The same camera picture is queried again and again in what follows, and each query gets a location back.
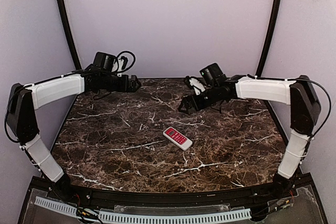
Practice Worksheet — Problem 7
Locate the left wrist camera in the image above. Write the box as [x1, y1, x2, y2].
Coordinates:
[112, 56, 128, 76]

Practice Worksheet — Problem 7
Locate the left black frame post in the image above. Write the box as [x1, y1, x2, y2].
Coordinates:
[56, 0, 82, 70]

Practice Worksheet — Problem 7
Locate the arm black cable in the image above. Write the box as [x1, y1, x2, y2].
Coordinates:
[115, 50, 137, 74]
[299, 76, 332, 141]

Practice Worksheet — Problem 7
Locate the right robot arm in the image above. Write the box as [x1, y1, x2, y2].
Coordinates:
[178, 63, 321, 198]

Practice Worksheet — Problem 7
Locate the black front rail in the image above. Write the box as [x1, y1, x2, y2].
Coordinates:
[66, 184, 275, 208]

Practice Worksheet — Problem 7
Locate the white cable duct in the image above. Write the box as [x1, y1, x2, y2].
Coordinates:
[34, 196, 77, 218]
[99, 209, 251, 224]

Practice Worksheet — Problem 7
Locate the right black frame post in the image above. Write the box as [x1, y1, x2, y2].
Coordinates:
[256, 0, 281, 76]

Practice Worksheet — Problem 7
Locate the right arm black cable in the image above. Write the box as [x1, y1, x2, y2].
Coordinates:
[299, 76, 332, 141]

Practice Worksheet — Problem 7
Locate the white red remote control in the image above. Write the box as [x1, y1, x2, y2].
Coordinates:
[163, 127, 193, 151]

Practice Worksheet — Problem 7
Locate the left white cable duct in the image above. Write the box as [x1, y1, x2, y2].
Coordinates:
[34, 196, 77, 218]

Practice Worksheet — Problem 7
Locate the black frame post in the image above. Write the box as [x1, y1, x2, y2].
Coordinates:
[256, 0, 281, 76]
[56, 0, 82, 70]

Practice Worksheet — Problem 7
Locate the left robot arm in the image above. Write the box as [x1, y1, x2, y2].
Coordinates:
[4, 51, 141, 185]

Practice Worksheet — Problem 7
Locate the centre white cable duct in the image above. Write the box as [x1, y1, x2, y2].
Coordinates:
[99, 209, 251, 224]

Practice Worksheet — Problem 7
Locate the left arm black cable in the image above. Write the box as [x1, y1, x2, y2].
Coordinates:
[115, 50, 137, 74]

